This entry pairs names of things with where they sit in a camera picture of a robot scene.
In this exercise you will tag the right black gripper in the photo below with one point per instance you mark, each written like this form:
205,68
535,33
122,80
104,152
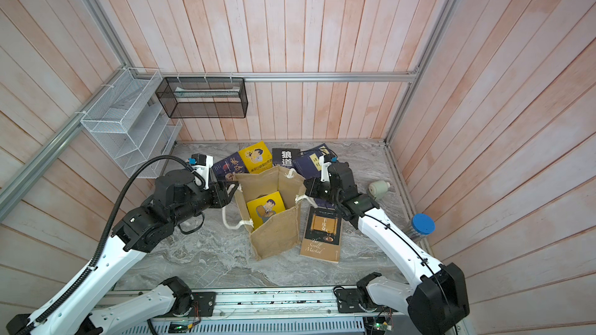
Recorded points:
314,190

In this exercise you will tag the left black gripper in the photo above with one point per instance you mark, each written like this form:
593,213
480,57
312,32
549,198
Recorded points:
220,193

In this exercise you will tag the dark old man book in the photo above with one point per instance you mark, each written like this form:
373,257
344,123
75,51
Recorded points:
227,168

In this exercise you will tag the yellow cartoon book front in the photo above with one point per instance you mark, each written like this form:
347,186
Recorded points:
264,208

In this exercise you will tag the yellow cartoon book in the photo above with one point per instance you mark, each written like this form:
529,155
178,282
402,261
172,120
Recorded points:
264,208
257,158

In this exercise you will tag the burlap canvas tote bag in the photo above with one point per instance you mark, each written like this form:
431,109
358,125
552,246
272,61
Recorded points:
282,232

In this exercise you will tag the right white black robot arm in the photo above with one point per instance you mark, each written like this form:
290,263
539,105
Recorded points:
434,295

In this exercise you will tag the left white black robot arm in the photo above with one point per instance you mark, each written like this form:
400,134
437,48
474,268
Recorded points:
179,196

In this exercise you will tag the navy book yellow label middle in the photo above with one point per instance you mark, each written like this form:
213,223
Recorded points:
308,165

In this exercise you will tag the navy book far right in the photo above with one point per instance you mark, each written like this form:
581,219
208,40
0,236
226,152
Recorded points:
322,149

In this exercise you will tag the brown gold cover book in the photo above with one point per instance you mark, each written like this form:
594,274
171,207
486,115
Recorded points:
322,235

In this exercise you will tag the black wolf title book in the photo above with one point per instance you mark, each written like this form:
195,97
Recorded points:
284,157

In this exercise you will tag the clear jar blue lid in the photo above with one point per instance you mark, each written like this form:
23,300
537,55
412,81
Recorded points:
420,227

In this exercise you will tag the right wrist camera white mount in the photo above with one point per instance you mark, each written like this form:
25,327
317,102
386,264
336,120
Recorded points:
325,161

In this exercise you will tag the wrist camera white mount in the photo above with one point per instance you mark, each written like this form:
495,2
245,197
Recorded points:
325,161
201,165

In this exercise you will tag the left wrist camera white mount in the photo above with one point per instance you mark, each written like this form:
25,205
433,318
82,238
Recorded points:
201,165

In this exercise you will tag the black wire mesh basket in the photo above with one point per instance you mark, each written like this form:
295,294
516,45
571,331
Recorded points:
203,97

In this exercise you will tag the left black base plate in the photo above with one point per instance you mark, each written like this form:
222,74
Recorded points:
197,305

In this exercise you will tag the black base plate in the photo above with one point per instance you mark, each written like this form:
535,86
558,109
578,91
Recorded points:
197,305
350,300

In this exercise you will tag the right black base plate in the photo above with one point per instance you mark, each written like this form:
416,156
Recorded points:
350,300

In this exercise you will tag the aluminium mounting rail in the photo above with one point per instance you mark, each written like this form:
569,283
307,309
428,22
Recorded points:
274,304

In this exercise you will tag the white wire mesh shelf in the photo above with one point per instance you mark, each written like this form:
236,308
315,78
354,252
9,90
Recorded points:
129,122

